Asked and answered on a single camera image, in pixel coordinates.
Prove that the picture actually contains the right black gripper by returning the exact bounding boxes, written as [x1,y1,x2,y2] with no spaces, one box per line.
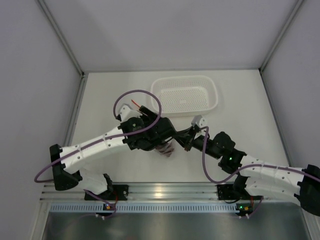
[172,126,222,160]

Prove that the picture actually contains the clear zip top bag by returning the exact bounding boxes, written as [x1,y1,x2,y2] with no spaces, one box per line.
[129,98,177,159]

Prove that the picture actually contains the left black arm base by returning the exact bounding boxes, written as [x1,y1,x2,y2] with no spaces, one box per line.
[97,184,129,202]

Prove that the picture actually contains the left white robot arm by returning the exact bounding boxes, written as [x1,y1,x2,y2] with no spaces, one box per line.
[49,104,177,200]

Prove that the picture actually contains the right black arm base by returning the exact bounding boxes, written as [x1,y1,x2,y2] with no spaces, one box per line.
[216,184,240,201]

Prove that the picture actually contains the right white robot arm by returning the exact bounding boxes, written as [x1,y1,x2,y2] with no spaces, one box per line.
[175,126,320,216]

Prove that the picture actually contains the fake purple grapes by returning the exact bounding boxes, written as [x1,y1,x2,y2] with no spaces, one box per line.
[155,142,175,158]

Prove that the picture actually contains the white perforated plastic basket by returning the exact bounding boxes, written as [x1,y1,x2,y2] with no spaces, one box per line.
[150,75,219,117]

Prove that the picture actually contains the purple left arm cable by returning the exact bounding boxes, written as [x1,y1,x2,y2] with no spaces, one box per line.
[33,89,162,182]

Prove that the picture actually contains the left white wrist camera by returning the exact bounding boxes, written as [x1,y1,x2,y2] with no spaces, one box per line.
[117,103,134,122]

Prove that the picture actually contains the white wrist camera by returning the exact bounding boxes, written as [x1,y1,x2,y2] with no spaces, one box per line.
[117,103,134,122]
[191,115,207,129]

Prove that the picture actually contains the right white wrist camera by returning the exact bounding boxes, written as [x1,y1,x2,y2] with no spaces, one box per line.
[191,115,207,129]

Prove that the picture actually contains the aluminium mounting rail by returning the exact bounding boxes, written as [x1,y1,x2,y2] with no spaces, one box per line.
[39,181,278,201]

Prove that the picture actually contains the grey slotted cable duct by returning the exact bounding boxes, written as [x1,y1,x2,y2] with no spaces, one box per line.
[50,202,250,213]

